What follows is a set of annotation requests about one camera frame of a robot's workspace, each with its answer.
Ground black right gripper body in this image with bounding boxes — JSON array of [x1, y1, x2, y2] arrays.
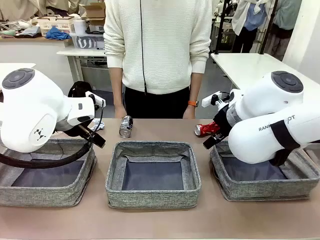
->
[[212, 103, 235, 138]]

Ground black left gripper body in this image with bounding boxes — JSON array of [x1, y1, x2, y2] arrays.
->
[[53, 123, 85, 138]]

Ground crushed red can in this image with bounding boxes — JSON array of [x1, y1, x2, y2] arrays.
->
[[194, 121, 221, 137]]

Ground crushed silver can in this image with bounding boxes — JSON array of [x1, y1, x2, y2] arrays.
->
[[119, 115, 134, 139]]

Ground person's right forearm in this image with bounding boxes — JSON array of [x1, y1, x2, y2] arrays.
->
[[109, 66, 125, 108]]

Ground person's left forearm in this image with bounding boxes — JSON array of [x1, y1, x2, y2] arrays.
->
[[188, 72, 203, 103]]

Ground person's left hand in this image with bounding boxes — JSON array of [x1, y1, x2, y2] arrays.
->
[[182, 106, 197, 120]]

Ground person's right hand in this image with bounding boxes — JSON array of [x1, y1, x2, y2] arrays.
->
[[114, 105, 127, 119]]

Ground black backpack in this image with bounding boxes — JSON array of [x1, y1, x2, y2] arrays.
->
[[67, 80, 94, 99]]

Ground grey fabric basket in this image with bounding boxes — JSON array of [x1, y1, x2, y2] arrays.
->
[[0, 137, 98, 208], [104, 140, 202, 210], [209, 141, 320, 202]]

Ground black trousers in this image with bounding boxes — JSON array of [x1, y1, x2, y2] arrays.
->
[[124, 86, 192, 120]]

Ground small white table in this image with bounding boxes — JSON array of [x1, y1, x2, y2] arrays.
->
[[56, 48, 109, 85]]

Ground black stand pole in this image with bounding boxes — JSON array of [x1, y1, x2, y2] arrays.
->
[[214, 0, 232, 55]]

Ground clear plastic storage box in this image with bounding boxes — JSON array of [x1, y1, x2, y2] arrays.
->
[[69, 33, 106, 50]]

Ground white knit sweater torso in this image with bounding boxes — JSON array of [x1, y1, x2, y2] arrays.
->
[[103, 0, 213, 95]]

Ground blue cloth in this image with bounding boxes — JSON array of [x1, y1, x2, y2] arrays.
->
[[44, 26, 72, 41]]

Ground bystander in white jacket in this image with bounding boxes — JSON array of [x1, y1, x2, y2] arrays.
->
[[231, 0, 269, 54]]

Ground white plastic crate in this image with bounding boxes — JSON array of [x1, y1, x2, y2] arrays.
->
[[37, 15, 76, 37]]

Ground cardboard box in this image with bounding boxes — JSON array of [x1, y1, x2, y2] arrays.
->
[[78, 1, 107, 26]]

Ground bystander in grey top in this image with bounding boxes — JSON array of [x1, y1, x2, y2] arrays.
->
[[264, 0, 303, 61]]

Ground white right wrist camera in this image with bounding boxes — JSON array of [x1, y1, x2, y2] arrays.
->
[[201, 91, 231, 109]]

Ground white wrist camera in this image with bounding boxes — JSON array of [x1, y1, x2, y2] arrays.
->
[[201, 91, 231, 109], [84, 91, 107, 108]]

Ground black left arm cable bundle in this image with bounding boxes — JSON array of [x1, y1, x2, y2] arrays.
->
[[0, 139, 96, 169]]

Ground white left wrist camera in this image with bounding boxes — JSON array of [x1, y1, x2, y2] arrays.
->
[[84, 91, 107, 108]]

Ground thin black cord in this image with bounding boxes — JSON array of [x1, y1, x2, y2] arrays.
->
[[139, 0, 148, 96]]

